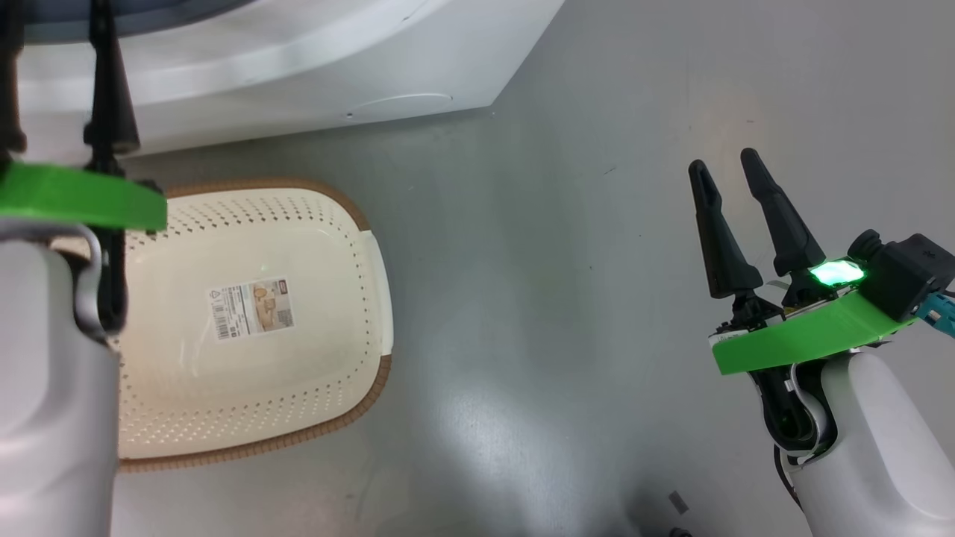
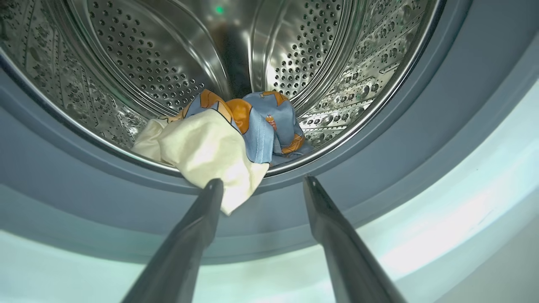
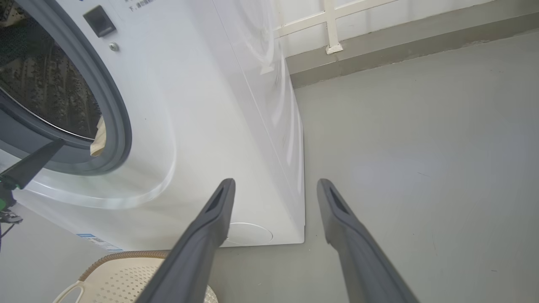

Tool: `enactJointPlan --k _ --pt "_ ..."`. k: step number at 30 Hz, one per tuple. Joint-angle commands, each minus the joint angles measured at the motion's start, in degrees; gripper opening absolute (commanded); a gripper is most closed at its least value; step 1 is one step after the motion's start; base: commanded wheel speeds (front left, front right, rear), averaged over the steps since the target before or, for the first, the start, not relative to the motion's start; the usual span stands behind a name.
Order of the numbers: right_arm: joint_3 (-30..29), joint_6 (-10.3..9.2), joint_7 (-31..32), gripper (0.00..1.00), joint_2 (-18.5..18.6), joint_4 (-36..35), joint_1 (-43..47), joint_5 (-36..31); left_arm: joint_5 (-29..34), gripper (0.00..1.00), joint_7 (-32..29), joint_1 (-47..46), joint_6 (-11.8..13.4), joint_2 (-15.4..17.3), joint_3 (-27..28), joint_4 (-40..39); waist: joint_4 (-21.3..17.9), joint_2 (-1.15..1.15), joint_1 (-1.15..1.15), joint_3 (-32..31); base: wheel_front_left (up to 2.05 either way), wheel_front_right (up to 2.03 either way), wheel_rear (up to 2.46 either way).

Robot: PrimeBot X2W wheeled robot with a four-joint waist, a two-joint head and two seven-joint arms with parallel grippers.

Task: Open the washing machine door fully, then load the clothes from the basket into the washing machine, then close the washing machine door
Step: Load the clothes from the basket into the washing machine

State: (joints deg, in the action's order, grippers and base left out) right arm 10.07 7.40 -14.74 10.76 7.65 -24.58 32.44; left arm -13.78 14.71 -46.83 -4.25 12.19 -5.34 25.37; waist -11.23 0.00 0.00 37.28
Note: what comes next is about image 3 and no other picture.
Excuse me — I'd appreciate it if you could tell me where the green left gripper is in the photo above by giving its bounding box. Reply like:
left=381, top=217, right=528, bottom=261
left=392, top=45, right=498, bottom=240
left=0, top=139, right=66, bottom=223

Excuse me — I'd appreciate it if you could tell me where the white front-load washing machine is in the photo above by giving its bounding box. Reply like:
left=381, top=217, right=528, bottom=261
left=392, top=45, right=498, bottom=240
left=0, top=0, right=305, bottom=252

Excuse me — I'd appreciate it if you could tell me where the black door lock socket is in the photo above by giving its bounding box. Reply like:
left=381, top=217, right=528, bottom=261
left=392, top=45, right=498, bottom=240
left=83, top=5, right=117, bottom=38

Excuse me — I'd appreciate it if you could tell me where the blue energy label sticker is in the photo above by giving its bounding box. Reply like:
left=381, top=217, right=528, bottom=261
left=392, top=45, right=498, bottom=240
left=76, top=233, right=125, bottom=252

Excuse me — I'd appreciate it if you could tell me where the round white filter cover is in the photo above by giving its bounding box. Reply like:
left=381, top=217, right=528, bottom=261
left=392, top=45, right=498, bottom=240
left=221, top=222, right=273, bottom=247

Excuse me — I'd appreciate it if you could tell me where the white basket with brown rim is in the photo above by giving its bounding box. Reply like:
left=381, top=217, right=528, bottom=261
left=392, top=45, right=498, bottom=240
left=53, top=250, right=219, bottom=303

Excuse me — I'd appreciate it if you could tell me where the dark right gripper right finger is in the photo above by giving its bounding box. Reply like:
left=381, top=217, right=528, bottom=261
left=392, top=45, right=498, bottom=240
left=317, top=178, right=422, bottom=303

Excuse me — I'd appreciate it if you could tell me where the cream beige garment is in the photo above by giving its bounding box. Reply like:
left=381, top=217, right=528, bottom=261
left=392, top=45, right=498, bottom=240
left=90, top=116, right=107, bottom=157

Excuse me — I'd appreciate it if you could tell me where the washing machine drum opening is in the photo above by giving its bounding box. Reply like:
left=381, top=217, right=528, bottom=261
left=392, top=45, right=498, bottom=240
left=0, top=0, right=104, bottom=140

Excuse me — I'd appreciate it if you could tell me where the white metal railing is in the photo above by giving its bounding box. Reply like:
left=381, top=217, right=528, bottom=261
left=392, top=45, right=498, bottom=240
left=274, top=0, right=400, bottom=54

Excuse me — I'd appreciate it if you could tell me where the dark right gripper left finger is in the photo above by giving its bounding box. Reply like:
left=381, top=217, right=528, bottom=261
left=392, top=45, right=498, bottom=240
left=135, top=178, right=236, bottom=303

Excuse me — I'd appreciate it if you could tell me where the printed warning text label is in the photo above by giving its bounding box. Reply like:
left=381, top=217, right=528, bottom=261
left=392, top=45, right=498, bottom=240
left=124, top=0, right=156, bottom=11

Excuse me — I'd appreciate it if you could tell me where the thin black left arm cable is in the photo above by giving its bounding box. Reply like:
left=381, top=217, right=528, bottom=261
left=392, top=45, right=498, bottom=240
left=0, top=222, right=21, bottom=253

